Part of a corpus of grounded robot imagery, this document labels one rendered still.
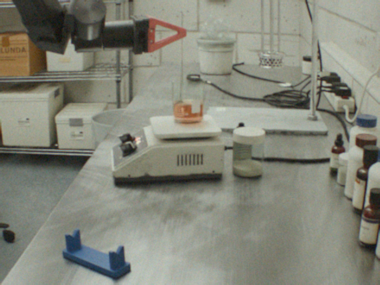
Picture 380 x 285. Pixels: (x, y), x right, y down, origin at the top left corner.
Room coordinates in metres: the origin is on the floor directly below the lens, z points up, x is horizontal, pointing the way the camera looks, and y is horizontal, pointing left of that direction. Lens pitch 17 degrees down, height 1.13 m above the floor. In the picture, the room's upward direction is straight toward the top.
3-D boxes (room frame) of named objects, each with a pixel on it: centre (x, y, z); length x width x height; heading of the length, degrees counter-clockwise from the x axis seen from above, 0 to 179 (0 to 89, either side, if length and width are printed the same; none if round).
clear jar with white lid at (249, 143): (1.02, -0.11, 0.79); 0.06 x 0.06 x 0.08
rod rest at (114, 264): (0.67, 0.13, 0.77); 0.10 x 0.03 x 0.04; 57
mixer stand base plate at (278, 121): (1.38, -0.19, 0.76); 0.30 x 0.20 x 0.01; 85
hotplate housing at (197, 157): (1.04, 0.03, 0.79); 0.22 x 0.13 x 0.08; 98
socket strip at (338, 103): (1.68, -0.45, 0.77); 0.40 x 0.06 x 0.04; 175
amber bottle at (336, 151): (1.02, -0.29, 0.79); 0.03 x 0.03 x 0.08
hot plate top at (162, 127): (1.04, 0.01, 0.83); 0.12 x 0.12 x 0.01; 8
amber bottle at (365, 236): (0.71, -0.27, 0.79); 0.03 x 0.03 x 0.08
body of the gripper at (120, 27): (1.03, 0.12, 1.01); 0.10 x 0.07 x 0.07; 12
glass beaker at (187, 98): (1.06, 0.00, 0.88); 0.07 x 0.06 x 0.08; 70
